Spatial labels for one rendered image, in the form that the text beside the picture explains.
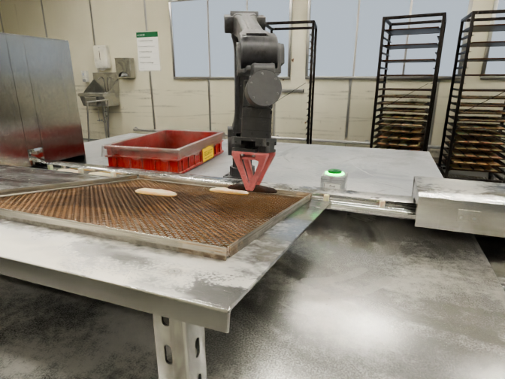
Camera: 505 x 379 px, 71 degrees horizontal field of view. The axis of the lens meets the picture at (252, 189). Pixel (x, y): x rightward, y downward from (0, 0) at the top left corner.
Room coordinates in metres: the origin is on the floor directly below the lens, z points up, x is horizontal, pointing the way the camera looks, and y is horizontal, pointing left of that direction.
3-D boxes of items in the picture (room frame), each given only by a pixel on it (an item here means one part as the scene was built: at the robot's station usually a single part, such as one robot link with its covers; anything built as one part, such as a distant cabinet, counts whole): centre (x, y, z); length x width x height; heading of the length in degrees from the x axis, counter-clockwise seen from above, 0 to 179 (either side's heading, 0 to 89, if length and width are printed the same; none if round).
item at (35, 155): (1.25, 0.78, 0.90); 0.06 x 0.01 x 0.06; 160
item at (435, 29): (4.13, -1.73, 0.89); 0.60 x 0.59 x 1.78; 62
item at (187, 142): (1.51, 0.35, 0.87); 0.49 x 0.34 x 0.10; 164
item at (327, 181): (1.01, -0.24, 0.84); 0.08 x 0.08 x 0.11; 70
